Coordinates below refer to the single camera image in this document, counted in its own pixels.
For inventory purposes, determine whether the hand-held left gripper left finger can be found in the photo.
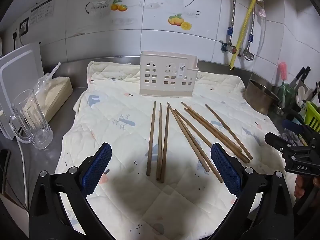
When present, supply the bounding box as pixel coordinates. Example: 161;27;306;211
29;142;113;240

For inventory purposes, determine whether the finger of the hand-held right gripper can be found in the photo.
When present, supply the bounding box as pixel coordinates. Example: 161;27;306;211
282;107;320;144
264;132;320;159

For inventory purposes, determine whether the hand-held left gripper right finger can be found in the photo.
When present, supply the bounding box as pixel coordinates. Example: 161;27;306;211
210;142;295;240

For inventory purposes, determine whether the group of wooden chopsticks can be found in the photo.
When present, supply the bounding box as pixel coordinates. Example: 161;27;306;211
146;101;253;183

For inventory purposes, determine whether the cream plastic utensil holder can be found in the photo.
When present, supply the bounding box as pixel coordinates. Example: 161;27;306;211
139;51;199;98

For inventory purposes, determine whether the person's right hand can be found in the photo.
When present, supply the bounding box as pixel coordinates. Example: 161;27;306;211
294;174;310;199

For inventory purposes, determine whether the grey rag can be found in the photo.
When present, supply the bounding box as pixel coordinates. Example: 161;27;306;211
281;129;304;146

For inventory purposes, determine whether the green plastic basket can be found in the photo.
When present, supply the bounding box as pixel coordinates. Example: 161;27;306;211
304;101;320;133

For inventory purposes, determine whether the white plastic spoon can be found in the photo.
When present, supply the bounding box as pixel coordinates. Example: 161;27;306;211
296;86;307;105

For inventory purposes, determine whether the stainless steel pot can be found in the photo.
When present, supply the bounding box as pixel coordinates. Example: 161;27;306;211
244;79;280;115

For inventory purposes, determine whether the pink bottle brush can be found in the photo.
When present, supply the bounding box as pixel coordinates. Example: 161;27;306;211
278;62;288;85

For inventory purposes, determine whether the printed quilted cloth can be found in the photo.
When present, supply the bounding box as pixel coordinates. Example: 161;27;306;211
54;60;298;240

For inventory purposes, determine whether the clear glass mug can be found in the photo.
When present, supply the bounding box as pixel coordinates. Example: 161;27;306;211
9;88;54;150

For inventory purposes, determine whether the plain metal valve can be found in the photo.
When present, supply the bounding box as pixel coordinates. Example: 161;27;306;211
239;49;255;61

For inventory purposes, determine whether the tissue pack in plastic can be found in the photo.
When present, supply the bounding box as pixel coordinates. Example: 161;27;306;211
37;76;73;123

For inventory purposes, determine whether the clear thin tube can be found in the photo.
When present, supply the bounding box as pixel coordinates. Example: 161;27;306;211
252;0;267;58

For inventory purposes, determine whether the clear plastic bag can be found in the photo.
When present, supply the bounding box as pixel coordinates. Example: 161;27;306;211
37;62;62;98

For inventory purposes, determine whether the white cutting board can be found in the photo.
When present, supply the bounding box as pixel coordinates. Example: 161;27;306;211
0;42;45;140

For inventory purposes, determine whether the black-handled kitchen knife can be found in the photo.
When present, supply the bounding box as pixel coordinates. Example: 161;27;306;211
289;66;311;88

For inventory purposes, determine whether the red-handled metal valve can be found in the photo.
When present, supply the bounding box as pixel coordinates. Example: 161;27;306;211
220;40;237;54

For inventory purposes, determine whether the braided steel hose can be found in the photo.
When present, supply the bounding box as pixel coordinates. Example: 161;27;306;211
246;7;256;53
228;0;237;46

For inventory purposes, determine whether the yellow gas hose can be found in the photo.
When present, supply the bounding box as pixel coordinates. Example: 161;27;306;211
230;0;259;70

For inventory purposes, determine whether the black wall socket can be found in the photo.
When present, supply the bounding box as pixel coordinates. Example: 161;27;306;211
19;17;30;36

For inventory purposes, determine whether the paper wall label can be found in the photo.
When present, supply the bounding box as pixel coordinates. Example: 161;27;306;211
30;0;55;25

